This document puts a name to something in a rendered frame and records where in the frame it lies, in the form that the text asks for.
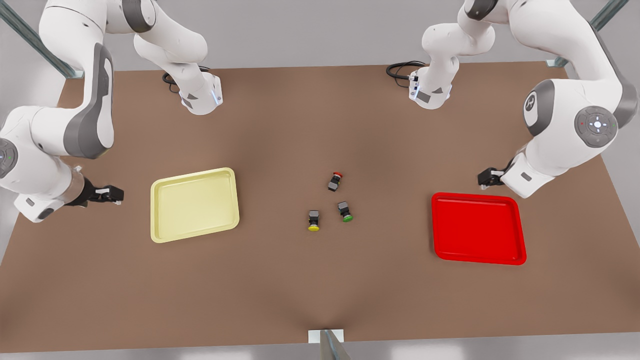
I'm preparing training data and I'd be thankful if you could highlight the black cable loop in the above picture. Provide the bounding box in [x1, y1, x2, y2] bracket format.
[162, 65, 212, 94]
[385, 60, 429, 89]

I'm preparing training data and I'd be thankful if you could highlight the silver frame post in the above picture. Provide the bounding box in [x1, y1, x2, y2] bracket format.
[546, 0, 632, 69]
[307, 328, 352, 360]
[0, 0, 84, 80]

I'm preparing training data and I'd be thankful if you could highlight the pale yellow tray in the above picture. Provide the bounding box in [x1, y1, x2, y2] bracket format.
[150, 167, 241, 244]

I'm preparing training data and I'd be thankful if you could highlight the red tray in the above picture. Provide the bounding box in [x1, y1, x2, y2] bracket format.
[431, 192, 528, 266]

